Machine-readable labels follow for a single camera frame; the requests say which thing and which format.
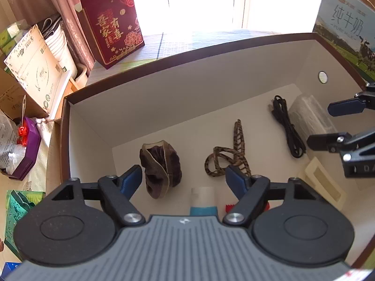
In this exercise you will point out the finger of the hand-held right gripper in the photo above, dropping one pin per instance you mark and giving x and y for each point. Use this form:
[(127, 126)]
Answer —
[(345, 106), (325, 142)]

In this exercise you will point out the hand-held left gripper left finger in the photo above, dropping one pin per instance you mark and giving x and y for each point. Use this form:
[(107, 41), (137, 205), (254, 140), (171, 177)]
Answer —
[(131, 179)]

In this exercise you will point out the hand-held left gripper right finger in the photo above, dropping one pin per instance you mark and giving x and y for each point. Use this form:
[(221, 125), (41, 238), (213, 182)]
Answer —
[(235, 179)]

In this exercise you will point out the clear box with blue label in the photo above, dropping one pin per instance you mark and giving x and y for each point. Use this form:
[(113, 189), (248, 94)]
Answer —
[(310, 114)]

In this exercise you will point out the white and blue tube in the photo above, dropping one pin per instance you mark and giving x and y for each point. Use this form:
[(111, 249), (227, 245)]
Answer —
[(203, 200)]

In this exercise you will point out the leopard print hair clip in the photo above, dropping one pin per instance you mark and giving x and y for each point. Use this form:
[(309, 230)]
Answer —
[(237, 140)]

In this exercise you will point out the cream rectangular plastic frame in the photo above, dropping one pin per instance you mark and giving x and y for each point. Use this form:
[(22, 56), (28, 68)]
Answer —
[(325, 181)]

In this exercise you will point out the brown cardboard box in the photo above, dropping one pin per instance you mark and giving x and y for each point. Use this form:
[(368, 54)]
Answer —
[(181, 99)]

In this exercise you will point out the red serrated packet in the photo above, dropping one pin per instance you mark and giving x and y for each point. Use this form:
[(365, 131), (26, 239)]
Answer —
[(228, 208)]

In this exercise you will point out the cow print milk carton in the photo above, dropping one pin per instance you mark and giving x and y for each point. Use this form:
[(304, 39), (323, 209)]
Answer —
[(345, 29)]

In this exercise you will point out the purple box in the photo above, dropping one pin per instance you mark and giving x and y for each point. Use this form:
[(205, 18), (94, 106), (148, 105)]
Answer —
[(29, 155)]

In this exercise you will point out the red ornament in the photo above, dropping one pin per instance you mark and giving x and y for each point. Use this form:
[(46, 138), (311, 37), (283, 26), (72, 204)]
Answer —
[(22, 133)]

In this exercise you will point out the green printed bag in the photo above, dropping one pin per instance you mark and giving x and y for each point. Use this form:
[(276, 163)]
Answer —
[(20, 219)]

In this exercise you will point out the clear plastic bag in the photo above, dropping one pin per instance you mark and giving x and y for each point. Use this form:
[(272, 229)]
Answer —
[(7, 143)]

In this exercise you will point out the plain brown carton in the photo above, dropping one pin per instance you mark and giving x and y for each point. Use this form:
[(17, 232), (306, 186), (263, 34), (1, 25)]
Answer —
[(14, 96)]

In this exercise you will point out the small blue box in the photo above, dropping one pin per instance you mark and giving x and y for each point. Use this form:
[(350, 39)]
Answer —
[(13, 267)]

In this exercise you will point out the white printed carton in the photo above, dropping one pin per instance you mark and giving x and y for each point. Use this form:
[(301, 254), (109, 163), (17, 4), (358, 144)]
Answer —
[(35, 64)]

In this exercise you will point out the stack of white cups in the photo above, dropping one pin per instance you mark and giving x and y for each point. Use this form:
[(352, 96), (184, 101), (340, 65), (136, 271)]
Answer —
[(60, 44)]

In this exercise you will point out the red gift box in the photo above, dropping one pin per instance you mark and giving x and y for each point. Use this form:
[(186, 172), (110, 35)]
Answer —
[(112, 23)]

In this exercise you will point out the green tissue pack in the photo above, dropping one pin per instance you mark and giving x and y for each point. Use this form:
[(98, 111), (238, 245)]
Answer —
[(11, 35)]

